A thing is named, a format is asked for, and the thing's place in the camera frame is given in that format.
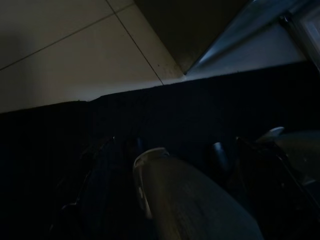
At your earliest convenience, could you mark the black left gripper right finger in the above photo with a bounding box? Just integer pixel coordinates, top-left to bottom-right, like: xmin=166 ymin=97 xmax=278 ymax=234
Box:
xmin=236 ymin=136 xmax=320 ymax=240

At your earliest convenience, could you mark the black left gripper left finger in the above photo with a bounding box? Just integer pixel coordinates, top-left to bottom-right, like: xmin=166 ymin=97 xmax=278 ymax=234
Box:
xmin=47 ymin=136 xmax=118 ymax=240

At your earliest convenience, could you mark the silver fridge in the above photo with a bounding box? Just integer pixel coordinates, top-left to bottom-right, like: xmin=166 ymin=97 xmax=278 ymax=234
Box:
xmin=134 ymin=0 xmax=320 ymax=76

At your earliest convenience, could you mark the grey right robot leg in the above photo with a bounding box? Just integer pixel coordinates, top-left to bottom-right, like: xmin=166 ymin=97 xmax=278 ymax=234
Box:
xmin=256 ymin=126 xmax=320 ymax=187

